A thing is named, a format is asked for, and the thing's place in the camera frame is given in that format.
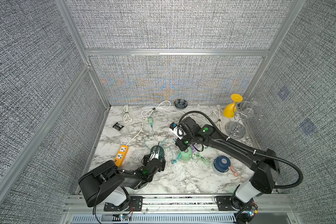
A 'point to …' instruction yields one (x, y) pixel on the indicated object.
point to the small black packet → (118, 126)
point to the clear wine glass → (248, 112)
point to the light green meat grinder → (185, 157)
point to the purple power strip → (194, 147)
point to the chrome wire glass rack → (235, 129)
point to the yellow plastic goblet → (229, 110)
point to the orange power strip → (121, 155)
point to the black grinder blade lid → (181, 103)
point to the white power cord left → (127, 118)
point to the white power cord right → (218, 113)
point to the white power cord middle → (164, 105)
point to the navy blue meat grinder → (221, 164)
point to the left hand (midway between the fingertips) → (160, 161)
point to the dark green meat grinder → (161, 152)
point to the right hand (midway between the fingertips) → (175, 139)
